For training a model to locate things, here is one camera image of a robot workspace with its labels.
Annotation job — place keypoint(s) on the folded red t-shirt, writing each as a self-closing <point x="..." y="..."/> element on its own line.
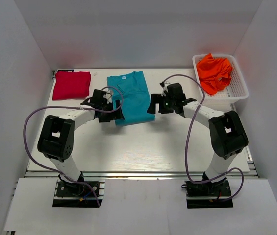
<point x="71" y="85"/>

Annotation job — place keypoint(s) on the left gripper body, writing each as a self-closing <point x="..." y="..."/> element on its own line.
<point x="106" y="116"/>

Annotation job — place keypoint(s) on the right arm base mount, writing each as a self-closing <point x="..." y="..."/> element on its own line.
<point x="208" y="196"/>

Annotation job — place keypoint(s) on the orange t-shirt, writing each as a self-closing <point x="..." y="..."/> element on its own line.
<point x="214" y="73"/>

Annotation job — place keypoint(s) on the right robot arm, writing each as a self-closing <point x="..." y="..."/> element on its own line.
<point x="227" y="135"/>

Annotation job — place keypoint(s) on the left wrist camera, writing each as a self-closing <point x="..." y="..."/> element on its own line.
<point x="108" y="95"/>

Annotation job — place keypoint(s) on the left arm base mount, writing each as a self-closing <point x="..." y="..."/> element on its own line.
<point x="73" y="195"/>

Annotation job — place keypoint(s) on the teal t-shirt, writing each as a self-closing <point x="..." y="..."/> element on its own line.
<point x="133" y="90"/>

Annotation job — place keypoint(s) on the white plastic basket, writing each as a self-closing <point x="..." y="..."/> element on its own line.
<point x="235" y="91"/>

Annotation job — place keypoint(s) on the aluminium table edge rail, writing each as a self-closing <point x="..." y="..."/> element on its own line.
<point x="87" y="174"/>

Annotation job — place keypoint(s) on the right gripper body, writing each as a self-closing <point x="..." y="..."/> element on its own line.
<point x="167" y="105"/>

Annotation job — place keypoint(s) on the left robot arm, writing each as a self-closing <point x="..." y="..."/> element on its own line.
<point x="56" y="140"/>

